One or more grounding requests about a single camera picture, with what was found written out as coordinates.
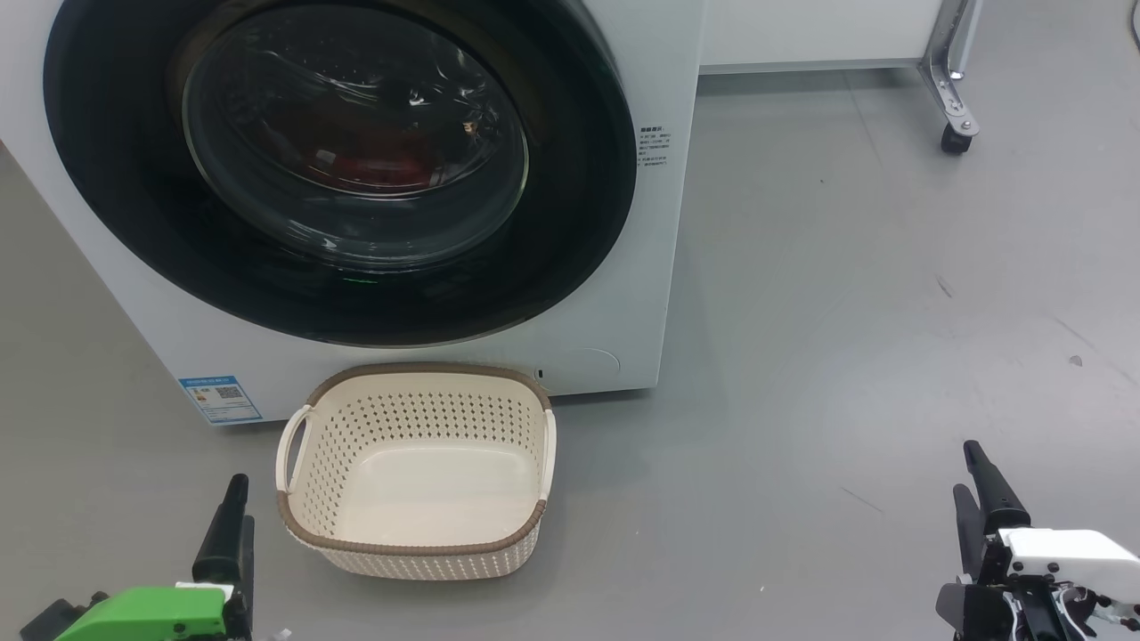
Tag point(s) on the blue energy label sticker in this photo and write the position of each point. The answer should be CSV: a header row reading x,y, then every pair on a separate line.
x,y
220,401

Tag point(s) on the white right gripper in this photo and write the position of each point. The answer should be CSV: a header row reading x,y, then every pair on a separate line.
x,y
1069,556

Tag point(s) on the red and white garment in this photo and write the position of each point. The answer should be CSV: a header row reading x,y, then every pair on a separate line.
x,y
383,165

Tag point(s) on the metal stand leg with caster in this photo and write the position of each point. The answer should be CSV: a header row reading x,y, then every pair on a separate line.
x,y
953,80

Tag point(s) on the cream perforated laundry basket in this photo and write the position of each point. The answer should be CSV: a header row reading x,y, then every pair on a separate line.
x,y
419,490

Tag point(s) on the white board panel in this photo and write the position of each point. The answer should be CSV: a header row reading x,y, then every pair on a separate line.
x,y
802,31

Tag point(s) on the printed instruction label sticker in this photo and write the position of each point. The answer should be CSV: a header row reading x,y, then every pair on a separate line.
x,y
655,147

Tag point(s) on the white front-load washing machine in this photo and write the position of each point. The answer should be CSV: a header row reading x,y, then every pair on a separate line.
x,y
623,267

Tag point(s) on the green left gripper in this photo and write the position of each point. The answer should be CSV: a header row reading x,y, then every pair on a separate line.
x,y
151,614

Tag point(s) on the white oval filter access cover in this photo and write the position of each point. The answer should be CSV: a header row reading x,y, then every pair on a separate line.
x,y
579,369

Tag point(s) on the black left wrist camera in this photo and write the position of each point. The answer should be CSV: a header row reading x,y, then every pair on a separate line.
x,y
53,619

